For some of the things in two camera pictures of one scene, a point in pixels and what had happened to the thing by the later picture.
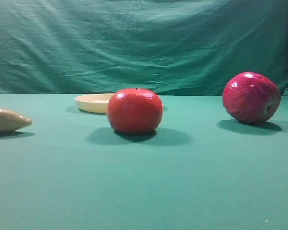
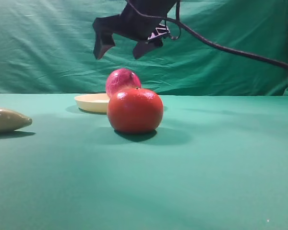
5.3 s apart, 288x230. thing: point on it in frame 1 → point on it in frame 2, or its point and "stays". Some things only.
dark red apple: x=250 y=97 → x=121 y=79
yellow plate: x=94 y=102 stays
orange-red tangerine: x=135 y=111 stays
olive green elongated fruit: x=4 y=120 stays
